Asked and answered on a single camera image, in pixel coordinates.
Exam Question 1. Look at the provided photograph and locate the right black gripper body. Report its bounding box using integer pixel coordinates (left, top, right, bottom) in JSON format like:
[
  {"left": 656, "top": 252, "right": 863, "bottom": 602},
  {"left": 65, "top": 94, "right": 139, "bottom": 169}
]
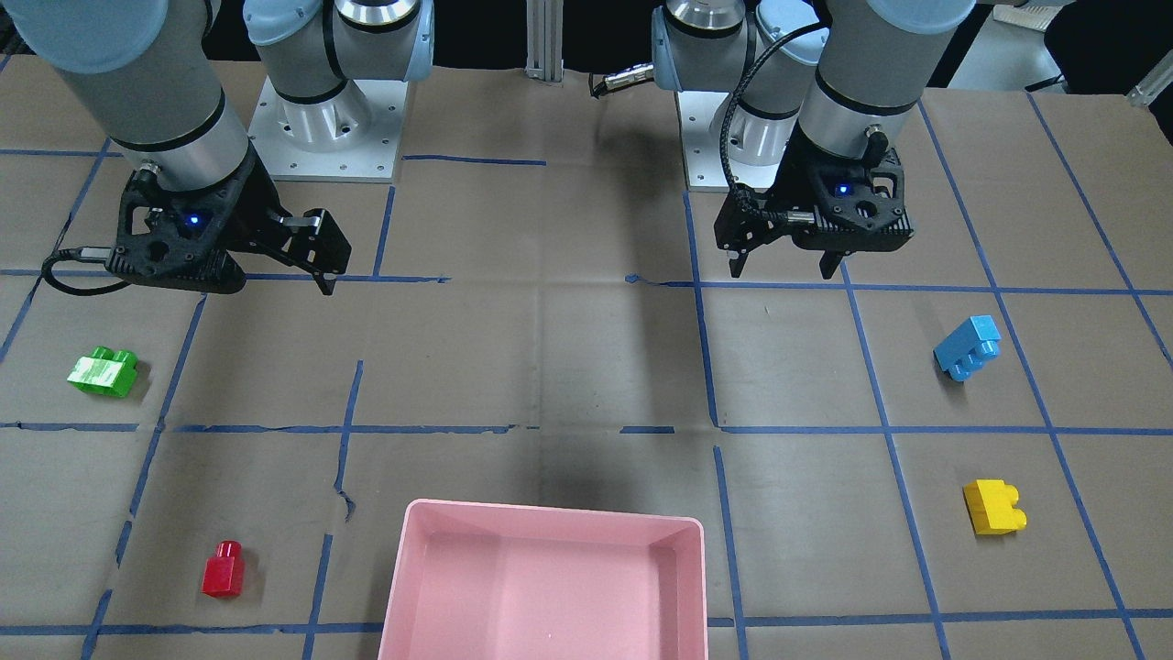
[{"left": 106, "top": 147, "right": 285, "bottom": 295}]

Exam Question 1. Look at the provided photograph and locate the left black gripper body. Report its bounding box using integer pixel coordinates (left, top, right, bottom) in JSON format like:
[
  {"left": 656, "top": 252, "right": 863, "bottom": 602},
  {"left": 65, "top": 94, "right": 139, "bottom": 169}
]
[{"left": 716, "top": 128, "right": 915, "bottom": 256}]

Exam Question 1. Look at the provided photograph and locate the green toy block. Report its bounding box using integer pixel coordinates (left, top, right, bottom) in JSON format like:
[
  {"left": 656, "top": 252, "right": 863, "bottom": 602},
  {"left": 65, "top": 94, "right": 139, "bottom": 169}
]
[{"left": 67, "top": 346, "right": 137, "bottom": 399}]

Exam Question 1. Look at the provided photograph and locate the blue toy block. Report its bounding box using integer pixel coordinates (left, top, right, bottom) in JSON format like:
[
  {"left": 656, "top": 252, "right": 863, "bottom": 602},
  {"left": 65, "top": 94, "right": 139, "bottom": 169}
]
[{"left": 934, "top": 317, "right": 1002, "bottom": 381}]

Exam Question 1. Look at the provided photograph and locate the yellow toy block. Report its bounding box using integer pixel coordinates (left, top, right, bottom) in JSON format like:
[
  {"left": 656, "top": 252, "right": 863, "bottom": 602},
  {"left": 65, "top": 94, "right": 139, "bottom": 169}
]
[{"left": 962, "top": 478, "right": 1029, "bottom": 535}]

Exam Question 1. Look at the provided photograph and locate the red toy block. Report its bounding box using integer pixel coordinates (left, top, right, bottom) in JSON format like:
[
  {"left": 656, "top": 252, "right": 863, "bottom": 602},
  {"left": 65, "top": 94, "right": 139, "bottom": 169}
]
[{"left": 201, "top": 539, "right": 246, "bottom": 599}]

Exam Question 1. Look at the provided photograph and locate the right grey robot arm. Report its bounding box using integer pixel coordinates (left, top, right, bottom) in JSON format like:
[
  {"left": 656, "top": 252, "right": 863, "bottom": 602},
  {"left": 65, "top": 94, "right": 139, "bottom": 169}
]
[{"left": 5, "top": 1, "right": 434, "bottom": 295}]

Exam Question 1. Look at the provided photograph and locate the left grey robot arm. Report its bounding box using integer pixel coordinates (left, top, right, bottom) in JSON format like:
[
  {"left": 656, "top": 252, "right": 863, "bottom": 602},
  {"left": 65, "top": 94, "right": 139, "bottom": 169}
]
[{"left": 651, "top": 1, "right": 972, "bottom": 279}]

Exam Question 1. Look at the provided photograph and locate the pink plastic box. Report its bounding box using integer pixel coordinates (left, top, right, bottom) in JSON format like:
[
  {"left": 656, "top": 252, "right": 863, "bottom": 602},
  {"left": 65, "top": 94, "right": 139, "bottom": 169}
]
[{"left": 378, "top": 499, "right": 708, "bottom": 659}]

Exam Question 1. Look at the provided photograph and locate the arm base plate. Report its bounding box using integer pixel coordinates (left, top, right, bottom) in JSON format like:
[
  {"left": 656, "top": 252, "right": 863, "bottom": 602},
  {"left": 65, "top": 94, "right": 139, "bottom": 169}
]
[
  {"left": 248, "top": 80, "right": 411, "bottom": 183},
  {"left": 674, "top": 90, "right": 791, "bottom": 193}
]

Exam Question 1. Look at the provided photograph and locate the aluminium frame post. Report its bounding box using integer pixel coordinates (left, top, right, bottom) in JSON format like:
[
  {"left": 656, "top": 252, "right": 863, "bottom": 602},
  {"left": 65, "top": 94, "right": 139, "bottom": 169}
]
[{"left": 526, "top": 0, "right": 565, "bottom": 86}]

